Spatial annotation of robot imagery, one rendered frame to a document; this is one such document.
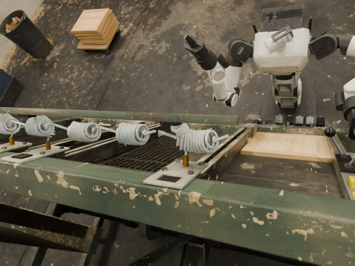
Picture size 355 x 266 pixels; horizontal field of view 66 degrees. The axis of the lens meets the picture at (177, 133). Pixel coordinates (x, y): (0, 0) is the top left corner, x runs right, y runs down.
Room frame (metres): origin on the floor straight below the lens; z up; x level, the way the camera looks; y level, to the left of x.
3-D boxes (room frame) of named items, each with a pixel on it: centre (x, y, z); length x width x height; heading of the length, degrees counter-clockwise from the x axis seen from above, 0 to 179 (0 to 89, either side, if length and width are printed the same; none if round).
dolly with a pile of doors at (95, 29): (3.92, 0.05, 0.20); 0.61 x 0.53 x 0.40; 37
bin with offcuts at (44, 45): (4.83, 0.98, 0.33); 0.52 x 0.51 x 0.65; 37
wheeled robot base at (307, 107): (1.06, -0.95, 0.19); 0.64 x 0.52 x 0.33; 133
